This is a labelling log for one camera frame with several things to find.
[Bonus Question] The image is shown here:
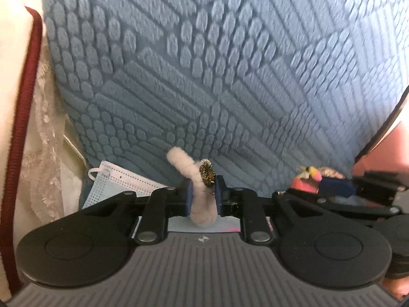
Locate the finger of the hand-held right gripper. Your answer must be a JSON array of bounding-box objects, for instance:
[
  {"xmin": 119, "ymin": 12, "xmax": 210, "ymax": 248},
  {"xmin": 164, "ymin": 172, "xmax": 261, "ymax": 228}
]
[
  {"xmin": 318, "ymin": 177, "xmax": 356, "ymax": 198},
  {"xmin": 283, "ymin": 189, "xmax": 396, "ymax": 215}
]

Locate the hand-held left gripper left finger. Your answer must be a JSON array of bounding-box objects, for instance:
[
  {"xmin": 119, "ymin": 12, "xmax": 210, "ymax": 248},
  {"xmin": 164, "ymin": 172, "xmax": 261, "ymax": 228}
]
[{"xmin": 82, "ymin": 180, "xmax": 193, "ymax": 245}]

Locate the small pink plush toy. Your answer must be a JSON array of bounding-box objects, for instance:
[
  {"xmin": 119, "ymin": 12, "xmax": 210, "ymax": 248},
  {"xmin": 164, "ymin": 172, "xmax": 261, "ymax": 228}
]
[{"xmin": 289, "ymin": 165, "xmax": 346, "ymax": 195}]

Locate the pink cardboard box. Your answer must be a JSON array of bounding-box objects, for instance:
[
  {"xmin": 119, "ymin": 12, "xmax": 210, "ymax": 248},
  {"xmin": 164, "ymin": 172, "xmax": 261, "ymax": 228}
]
[{"xmin": 355, "ymin": 86, "xmax": 409, "ymax": 180}]

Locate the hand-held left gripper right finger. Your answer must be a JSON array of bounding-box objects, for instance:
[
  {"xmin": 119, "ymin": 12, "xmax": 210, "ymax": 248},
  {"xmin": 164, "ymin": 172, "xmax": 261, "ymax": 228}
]
[{"xmin": 214, "ymin": 177, "xmax": 324, "ymax": 244}]

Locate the pink fuzzy hair tie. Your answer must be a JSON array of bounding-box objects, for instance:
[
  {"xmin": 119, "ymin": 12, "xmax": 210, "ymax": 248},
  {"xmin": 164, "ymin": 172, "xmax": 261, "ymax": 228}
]
[{"xmin": 166, "ymin": 146, "xmax": 221, "ymax": 229}]

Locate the blue textured cushion mat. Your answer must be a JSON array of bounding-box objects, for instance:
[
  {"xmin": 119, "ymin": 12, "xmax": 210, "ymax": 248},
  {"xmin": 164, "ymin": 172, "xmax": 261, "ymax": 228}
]
[{"xmin": 41, "ymin": 0, "xmax": 409, "ymax": 199}]

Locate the blue face mask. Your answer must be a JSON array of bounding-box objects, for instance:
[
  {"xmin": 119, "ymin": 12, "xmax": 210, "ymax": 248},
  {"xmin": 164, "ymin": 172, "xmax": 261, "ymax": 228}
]
[{"xmin": 82, "ymin": 161, "xmax": 242, "ymax": 233}]

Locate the red black white blanket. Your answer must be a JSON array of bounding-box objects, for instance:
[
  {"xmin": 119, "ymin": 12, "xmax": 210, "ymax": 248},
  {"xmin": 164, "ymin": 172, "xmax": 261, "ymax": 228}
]
[{"xmin": 0, "ymin": 0, "xmax": 93, "ymax": 298}]

